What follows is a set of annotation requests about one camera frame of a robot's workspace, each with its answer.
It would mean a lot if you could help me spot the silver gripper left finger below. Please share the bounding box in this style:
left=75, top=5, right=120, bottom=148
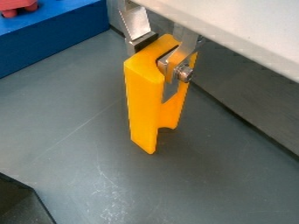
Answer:
left=118, top=0, right=158, bottom=56

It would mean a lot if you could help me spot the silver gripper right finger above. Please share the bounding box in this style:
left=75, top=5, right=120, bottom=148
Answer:
left=156, top=24, right=199, bottom=83

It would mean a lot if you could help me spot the small yellow arch block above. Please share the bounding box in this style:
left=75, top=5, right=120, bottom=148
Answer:
left=124, top=34, right=198, bottom=154

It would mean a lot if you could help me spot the black curved fixture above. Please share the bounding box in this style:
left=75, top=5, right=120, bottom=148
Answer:
left=0, top=172, right=57, bottom=224

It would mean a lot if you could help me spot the blue shape sorter base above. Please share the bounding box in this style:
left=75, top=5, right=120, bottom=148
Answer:
left=0, top=0, right=110, bottom=79

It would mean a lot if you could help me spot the red pentagon block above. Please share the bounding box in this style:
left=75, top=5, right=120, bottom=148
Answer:
left=0, top=0, right=39, bottom=18

